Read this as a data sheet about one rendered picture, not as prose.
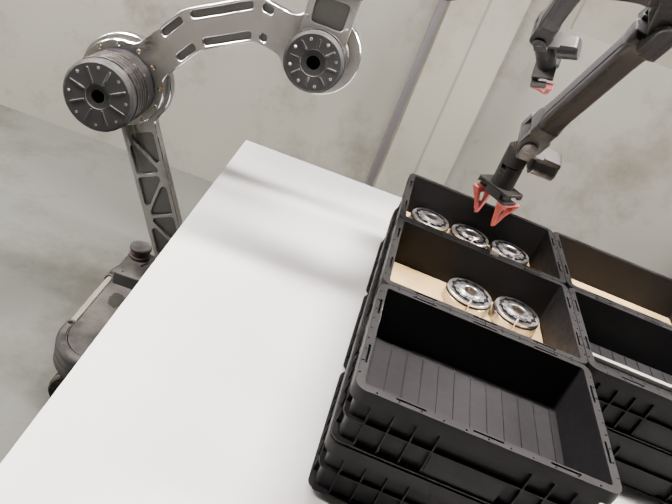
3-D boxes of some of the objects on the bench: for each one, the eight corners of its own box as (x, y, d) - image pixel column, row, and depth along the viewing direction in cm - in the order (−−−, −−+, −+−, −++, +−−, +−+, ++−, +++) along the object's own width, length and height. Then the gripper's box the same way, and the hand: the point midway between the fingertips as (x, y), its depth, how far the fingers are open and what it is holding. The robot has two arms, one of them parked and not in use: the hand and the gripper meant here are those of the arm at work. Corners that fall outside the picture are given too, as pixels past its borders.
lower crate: (302, 492, 97) (327, 439, 91) (338, 374, 123) (359, 327, 118) (543, 592, 96) (583, 546, 91) (528, 452, 123) (558, 409, 117)
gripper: (487, 153, 153) (461, 207, 161) (519, 176, 146) (489, 231, 154) (505, 154, 157) (478, 207, 165) (536, 176, 150) (507, 230, 158)
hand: (485, 216), depth 159 cm, fingers open, 6 cm apart
